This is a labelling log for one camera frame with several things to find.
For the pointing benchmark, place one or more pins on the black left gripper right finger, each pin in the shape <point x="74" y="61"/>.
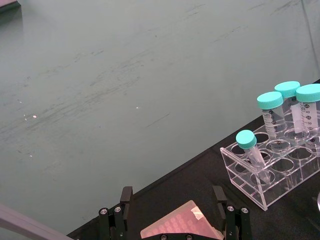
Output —
<point x="235" y="221"/>

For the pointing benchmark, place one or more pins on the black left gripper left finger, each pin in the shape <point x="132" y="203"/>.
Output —
<point x="119" y="220"/>

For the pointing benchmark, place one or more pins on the clear acrylic tube rack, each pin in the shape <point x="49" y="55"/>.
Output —
<point x="252" y="192"/>

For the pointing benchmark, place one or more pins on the black table cloth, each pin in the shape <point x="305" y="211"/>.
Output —
<point x="190" y="185"/>

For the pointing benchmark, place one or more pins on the small teal-capped clear tube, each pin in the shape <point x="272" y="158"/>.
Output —
<point x="246" y="140"/>

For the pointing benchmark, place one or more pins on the pale grey bar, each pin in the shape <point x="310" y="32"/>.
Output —
<point x="22" y="222"/>

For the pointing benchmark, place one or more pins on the large teal-capped clear tube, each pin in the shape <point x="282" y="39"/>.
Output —
<point x="270" y="100"/>
<point x="286" y="88"/>
<point x="308" y="93"/>

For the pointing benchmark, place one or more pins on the dark grey panel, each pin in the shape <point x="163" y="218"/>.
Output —
<point x="7" y="4"/>

